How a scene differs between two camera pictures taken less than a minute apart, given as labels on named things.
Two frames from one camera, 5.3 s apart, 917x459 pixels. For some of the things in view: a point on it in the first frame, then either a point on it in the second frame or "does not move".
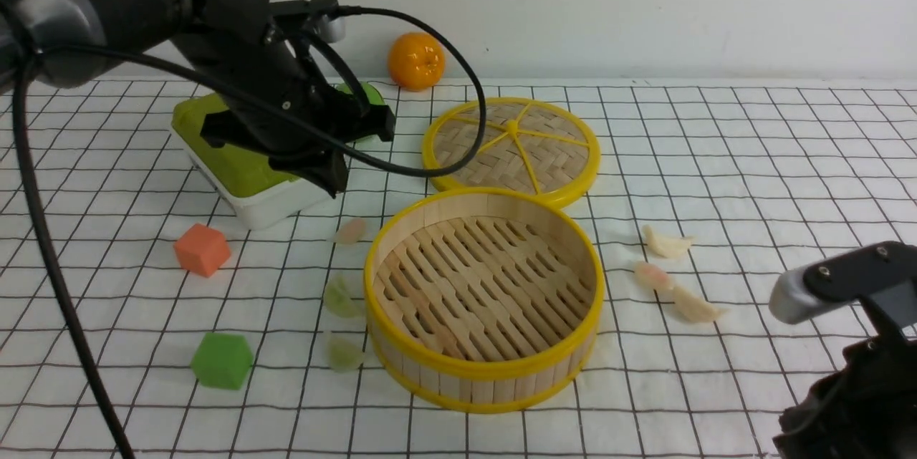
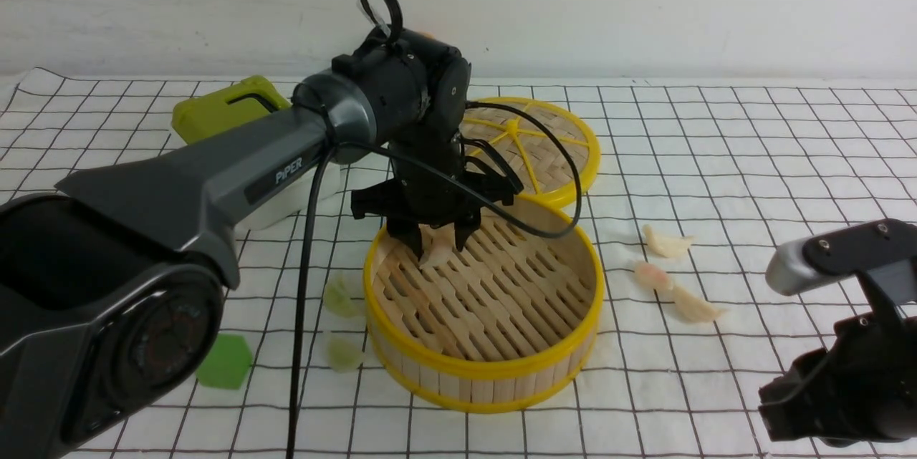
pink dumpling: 351,232 → 437,244
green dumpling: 340,297 does not move
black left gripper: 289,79 → 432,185
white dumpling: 694,309 does not move
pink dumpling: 651,278 does not move
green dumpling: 344,355 does not move
